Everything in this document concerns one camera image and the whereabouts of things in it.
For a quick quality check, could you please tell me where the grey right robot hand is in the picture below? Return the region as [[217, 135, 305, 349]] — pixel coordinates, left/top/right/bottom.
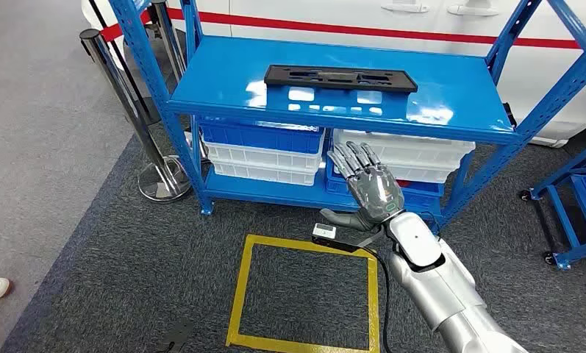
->
[[319, 141, 406, 232]]

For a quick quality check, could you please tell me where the black plastic bracket part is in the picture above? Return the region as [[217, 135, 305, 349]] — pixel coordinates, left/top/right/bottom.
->
[[263, 64, 419, 94]]

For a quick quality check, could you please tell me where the blue metal shelf rack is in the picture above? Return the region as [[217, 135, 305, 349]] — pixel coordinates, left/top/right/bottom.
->
[[108, 0, 586, 230]]

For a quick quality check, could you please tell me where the yellow floor tape square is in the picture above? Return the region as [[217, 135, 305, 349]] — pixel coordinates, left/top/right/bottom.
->
[[226, 233, 382, 353]]

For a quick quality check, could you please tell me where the white car with red stripe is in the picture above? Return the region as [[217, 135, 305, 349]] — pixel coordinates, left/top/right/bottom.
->
[[82, 0, 586, 149]]

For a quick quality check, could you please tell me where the thin black pole stand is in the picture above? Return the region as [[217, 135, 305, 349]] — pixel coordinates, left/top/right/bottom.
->
[[87, 0, 162, 125]]

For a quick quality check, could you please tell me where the black robot foot plate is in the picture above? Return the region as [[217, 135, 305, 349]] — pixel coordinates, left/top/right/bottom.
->
[[156, 318, 196, 353]]

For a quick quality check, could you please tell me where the red barrier belt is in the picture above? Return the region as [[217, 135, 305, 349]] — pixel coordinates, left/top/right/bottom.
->
[[100, 8, 152, 43]]

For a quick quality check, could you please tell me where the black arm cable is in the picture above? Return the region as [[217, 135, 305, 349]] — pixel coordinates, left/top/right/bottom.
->
[[365, 247, 395, 353]]

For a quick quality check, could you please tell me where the chrome stanchion post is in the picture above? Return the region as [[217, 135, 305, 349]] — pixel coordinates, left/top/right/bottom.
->
[[79, 28, 192, 204], [149, 0, 187, 84]]

